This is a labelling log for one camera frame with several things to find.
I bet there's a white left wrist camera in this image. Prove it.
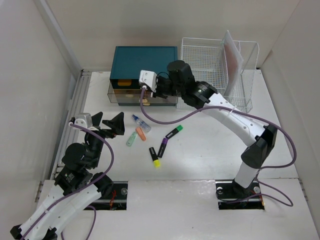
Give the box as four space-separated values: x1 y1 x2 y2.
69 113 93 129

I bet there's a green cap black highlighter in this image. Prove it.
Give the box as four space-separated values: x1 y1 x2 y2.
165 125 183 140

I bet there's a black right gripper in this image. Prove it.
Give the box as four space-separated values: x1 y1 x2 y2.
146 76 184 100

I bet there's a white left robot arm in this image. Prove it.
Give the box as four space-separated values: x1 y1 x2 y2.
10 112 125 240

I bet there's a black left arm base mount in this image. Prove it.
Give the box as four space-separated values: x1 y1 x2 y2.
89 181 128 211

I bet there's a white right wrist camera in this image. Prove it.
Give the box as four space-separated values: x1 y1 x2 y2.
138 70 157 93

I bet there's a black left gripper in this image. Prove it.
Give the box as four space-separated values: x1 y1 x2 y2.
86 111 125 168

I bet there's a white wire file rack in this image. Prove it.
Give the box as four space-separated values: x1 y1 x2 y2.
180 37 260 113

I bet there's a green translucent plastic case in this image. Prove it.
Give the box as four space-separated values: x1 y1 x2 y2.
126 131 137 147

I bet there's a purple cap black highlighter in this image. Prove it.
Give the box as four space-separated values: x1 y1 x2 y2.
157 137 168 158

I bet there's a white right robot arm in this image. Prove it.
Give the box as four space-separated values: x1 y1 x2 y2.
141 60 278 197

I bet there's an aluminium rail frame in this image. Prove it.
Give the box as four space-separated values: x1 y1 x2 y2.
34 68 92 202

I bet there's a teal drawer organizer box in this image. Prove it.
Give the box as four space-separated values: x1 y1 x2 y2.
109 45 179 107

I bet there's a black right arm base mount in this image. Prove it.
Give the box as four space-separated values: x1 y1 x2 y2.
215 180 265 210

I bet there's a yellow cap black highlighter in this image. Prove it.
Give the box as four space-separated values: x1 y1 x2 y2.
149 147 161 168

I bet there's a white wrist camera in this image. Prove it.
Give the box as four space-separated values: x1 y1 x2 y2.
138 70 157 93
69 113 93 129

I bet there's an orange plastic case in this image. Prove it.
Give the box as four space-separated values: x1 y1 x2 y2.
135 127 147 141

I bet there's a clear blue cap bottle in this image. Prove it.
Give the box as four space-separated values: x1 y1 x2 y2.
132 114 152 133

